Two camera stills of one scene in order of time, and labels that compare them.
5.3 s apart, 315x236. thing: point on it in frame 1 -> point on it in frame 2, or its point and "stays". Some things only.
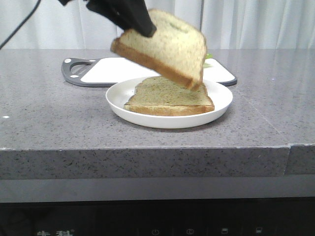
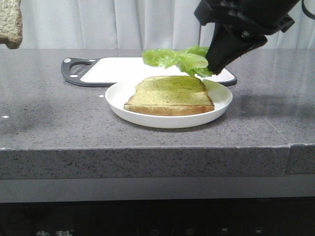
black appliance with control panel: x=259 y=217 stays
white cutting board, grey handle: x=102 y=72 stays
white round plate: x=119 y=94 stays
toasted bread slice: x=177 y=48 -> x=11 y=23
